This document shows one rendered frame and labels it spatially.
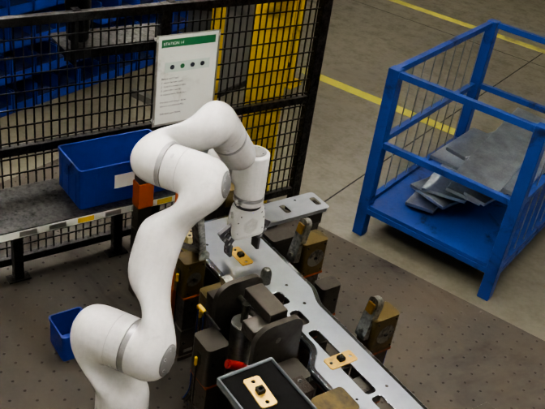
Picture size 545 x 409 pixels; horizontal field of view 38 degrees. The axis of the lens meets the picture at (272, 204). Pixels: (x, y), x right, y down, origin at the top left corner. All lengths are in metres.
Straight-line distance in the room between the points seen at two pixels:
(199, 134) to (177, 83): 0.84
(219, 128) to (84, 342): 0.54
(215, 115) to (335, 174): 3.08
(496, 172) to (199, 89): 1.95
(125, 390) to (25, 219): 0.73
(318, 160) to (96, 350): 3.34
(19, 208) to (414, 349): 1.27
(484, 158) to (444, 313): 1.59
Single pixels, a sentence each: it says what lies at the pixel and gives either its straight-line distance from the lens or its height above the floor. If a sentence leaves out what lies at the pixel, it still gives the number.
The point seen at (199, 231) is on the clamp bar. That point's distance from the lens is 2.12.
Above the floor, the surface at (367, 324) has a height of 1.03.
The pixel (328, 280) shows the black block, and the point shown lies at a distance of 2.27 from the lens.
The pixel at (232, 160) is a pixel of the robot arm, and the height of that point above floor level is 1.41.
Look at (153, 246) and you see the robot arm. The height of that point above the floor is 1.36.
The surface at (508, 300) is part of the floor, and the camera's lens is 4.14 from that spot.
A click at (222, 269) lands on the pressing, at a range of 2.23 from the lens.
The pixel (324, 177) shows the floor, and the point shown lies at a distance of 4.74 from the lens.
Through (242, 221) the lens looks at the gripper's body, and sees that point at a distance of 2.17.
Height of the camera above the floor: 2.36
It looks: 32 degrees down
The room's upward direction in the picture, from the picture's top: 9 degrees clockwise
